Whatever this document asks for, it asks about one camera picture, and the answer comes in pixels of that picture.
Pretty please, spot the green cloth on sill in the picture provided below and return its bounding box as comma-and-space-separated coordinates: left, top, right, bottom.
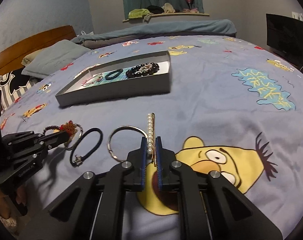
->
128, 9, 153, 22

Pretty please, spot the black white striped pillow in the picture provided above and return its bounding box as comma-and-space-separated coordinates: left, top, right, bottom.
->
0, 67, 39, 111

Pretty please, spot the black cord bracelet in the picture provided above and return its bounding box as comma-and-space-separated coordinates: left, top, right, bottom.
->
69, 127, 104, 167

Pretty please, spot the blue cartoon print bedsheet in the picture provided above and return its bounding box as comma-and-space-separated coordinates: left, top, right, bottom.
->
1, 36, 303, 237

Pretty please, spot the pearl bar hair clip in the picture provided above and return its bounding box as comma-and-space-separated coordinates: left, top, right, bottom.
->
147, 113, 156, 166

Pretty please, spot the dark teal bead bracelet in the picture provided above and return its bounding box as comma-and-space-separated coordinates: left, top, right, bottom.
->
105, 68, 124, 81

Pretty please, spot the brown wooden headboard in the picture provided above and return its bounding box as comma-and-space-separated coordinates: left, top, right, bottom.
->
0, 25, 76, 75

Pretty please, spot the white silver bead bracelet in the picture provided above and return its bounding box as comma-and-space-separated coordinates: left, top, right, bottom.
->
137, 63, 155, 73

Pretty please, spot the grey-blue pillow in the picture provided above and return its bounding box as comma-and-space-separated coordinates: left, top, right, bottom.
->
22, 40, 91, 79

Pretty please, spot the blue folded blanket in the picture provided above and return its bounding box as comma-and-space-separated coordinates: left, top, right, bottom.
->
71, 19, 237, 48

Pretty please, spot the left human hand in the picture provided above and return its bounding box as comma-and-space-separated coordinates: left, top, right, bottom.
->
0, 185, 27, 233

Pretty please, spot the red and gold bead jewelry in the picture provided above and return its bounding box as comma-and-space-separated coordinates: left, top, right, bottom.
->
42, 120, 83, 151

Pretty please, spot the black flat monitor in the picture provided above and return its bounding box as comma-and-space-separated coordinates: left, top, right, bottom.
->
266, 14, 303, 67

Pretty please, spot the silver bangle ring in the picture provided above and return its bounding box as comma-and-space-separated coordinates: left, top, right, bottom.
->
107, 125, 149, 163

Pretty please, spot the white wall hook rack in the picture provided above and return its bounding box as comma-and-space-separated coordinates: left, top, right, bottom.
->
292, 11, 303, 22

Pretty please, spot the pink string charm bracelet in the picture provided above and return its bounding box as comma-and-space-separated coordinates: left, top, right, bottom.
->
81, 73, 105, 87

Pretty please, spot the grey shallow cardboard tray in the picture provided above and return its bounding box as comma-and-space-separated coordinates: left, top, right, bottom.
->
55, 50, 171, 107

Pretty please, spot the black bead bracelet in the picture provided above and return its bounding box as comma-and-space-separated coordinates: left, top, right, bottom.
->
125, 62, 160, 78

